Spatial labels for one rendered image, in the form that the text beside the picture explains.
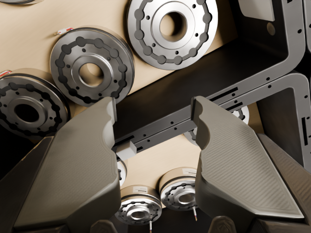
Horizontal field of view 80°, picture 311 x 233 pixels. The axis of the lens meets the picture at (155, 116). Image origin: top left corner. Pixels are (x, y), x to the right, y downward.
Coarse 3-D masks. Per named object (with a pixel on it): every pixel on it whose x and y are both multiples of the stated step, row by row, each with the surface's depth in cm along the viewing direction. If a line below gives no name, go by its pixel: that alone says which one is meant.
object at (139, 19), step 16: (144, 0) 20; (160, 0) 19; (192, 0) 20; (208, 0) 20; (128, 16) 20; (144, 16) 20; (208, 16) 21; (128, 32) 21; (144, 32) 21; (208, 32) 21; (144, 48) 22; (160, 48) 22; (192, 48) 22; (208, 48) 22; (160, 64) 23; (176, 64) 23
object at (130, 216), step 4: (132, 208) 39; (136, 208) 38; (140, 208) 38; (144, 208) 39; (128, 212) 39; (132, 212) 39; (144, 212) 39; (148, 212) 39; (128, 216) 40; (132, 216) 40; (136, 216) 41; (140, 216) 41; (144, 216) 40; (148, 216) 40; (132, 220) 40; (136, 220) 41; (140, 220) 41
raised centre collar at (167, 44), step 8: (176, 0) 20; (160, 8) 19; (168, 8) 19; (176, 8) 19; (184, 8) 19; (160, 16) 20; (184, 16) 20; (192, 16) 20; (152, 24) 20; (160, 24) 20; (192, 24) 20; (152, 32) 21; (160, 32) 21; (184, 32) 21; (192, 32) 21; (160, 40) 21; (168, 40) 21; (176, 40) 21; (184, 40) 21; (168, 48) 22; (176, 48) 22
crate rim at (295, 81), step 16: (272, 80) 18; (288, 80) 18; (304, 80) 18; (240, 96) 18; (256, 96) 18; (304, 96) 19; (304, 112) 20; (176, 128) 20; (192, 128) 20; (304, 128) 21; (144, 144) 21; (304, 144) 22; (304, 160) 24
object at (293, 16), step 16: (288, 0) 15; (288, 16) 15; (288, 32) 15; (304, 32) 15; (288, 48) 16; (304, 48) 16; (272, 64) 17; (288, 64) 17; (240, 80) 17; (256, 80) 17; (208, 96) 18; (224, 96) 18; (176, 112) 19; (144, 128) 20; (160, 128) 20
